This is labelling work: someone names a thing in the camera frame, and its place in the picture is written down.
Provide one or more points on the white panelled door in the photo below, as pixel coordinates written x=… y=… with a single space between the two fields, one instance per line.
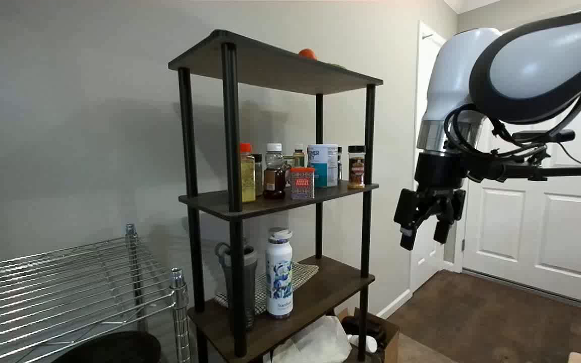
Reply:
x=428 y=87
x=540 y=234

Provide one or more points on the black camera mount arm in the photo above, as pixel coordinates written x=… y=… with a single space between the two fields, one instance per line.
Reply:
x=574 y=172

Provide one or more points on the small dark-lid spice jar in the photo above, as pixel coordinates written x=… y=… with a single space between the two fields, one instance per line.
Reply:
x=297 y=158

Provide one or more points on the orange-lid jar yellow contents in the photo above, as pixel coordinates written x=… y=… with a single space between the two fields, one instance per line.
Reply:
x=246 y=173

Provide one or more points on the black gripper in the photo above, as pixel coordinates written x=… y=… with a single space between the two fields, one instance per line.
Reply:
x=443 y=172

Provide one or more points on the black-lid brown spice jar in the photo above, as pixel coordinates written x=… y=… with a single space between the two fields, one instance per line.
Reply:
x=356 y=167

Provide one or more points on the white floral water bottle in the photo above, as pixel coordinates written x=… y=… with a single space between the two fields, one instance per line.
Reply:
x=279 y=273

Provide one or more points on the brown cardboard box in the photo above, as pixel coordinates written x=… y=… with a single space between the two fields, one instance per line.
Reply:
x=409 y=351

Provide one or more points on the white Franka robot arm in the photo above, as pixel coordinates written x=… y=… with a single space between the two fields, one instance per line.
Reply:
x=533 y=62

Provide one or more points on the white canister blue label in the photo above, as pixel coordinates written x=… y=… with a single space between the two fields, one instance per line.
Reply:
x=322 y=164

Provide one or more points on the dark grey tumbler bottle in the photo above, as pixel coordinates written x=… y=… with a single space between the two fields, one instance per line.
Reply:
x=252 y=283

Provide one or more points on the black round bowl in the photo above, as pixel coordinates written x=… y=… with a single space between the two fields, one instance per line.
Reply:
x=111 y=348

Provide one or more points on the dark wood black-post shelf unit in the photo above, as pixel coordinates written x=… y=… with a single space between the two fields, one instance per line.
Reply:
x=264 y=62

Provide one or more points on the white-cap dark sauce bottle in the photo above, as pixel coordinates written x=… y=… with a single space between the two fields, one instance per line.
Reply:
x=276 y=173

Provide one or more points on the small orange ball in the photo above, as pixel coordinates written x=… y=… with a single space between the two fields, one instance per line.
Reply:
x=307 y=53

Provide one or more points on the jar with orange label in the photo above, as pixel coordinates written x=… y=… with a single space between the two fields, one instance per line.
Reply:
x=302 y=181

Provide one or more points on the white plastic bag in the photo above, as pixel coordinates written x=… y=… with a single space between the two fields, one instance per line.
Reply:
x=312 y=339

